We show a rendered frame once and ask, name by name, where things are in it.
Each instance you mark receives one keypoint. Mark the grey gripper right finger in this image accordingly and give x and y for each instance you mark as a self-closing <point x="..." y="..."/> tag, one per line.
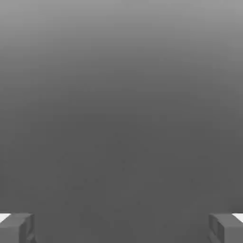
<point x="227" y="227"/>

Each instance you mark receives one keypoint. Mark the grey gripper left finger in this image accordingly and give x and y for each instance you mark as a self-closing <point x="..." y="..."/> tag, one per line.
<point x="15" y="227"/>

